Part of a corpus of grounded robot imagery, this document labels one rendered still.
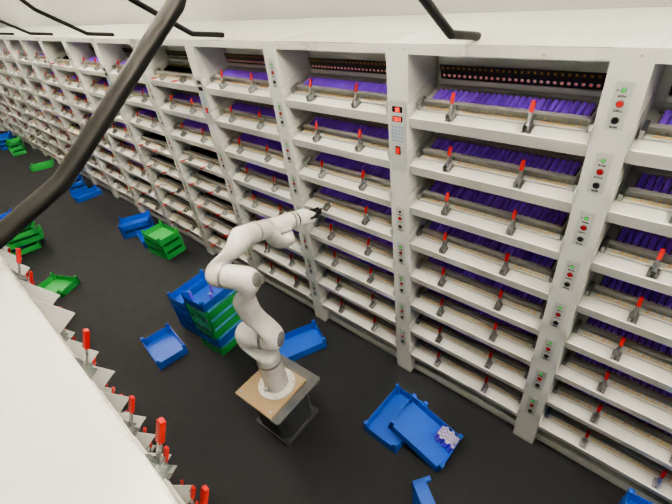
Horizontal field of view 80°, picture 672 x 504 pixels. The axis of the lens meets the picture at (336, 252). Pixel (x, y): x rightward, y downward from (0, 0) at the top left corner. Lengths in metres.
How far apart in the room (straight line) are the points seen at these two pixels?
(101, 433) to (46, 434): 0.05
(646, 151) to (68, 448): 1.34
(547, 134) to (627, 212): 0.32
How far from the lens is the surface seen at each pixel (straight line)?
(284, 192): 2.42
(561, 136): 1.41
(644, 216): 1.45
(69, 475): 0.38
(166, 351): 3.03
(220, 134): 2.70
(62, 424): 0.42
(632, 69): 1.31
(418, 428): 2.25
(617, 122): 1.34
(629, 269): 1.55
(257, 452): 2.36
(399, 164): 1.69
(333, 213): 2.13
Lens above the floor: 2.00
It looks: 35 degrees down
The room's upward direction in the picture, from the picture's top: 8 degrees counter-clockwise
